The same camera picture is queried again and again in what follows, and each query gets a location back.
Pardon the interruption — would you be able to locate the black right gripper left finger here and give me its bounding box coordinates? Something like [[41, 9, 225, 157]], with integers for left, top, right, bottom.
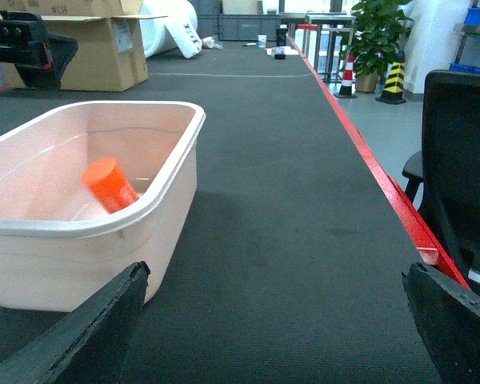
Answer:
[[0, 262, 150, 383]]

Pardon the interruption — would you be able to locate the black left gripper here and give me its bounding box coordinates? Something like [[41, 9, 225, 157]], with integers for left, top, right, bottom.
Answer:
[[0, 10, 78, 90]]

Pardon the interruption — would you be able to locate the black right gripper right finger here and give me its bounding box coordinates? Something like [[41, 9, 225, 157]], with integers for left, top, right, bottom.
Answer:
[[402, 262, 480, 383]]

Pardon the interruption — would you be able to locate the pink plastic box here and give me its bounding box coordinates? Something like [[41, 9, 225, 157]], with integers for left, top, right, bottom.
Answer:
[[0, 101, 206, 312]]

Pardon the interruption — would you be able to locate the orange cylindrical capacitor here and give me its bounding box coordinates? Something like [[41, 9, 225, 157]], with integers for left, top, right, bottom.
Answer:
[[81, 158, 139, 214]]

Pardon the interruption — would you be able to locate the cardboard box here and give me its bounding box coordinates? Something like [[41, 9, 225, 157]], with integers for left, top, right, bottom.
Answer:
[[0, 0, 167, 92]]

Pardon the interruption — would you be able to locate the black office chair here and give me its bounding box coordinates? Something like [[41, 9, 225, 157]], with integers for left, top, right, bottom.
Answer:
[[418, 70, 480, 296]]

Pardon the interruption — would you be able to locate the white foam roll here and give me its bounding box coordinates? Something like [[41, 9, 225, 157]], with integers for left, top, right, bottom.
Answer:
[[139, 1, 202, 58]]

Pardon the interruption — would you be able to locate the white paper cup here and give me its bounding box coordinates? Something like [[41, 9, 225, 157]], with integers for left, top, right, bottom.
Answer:
[[258, 34, 267, 49]]

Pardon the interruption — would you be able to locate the yellow black traffic cone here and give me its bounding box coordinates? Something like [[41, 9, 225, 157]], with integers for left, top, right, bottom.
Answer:
[[376, 51, 406, 105]]

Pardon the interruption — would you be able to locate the red white traffic cone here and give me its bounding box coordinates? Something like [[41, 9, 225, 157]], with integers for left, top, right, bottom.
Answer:
[[334, 54, 357, 98]]

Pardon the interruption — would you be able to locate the potted green plant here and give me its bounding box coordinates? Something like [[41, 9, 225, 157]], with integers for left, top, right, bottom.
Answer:
[[350, 0, 411, 93]]

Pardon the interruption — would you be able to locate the red metal table frame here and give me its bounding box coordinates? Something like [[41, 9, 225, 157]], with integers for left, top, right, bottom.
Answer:
[[287, 37, 470, 289]]

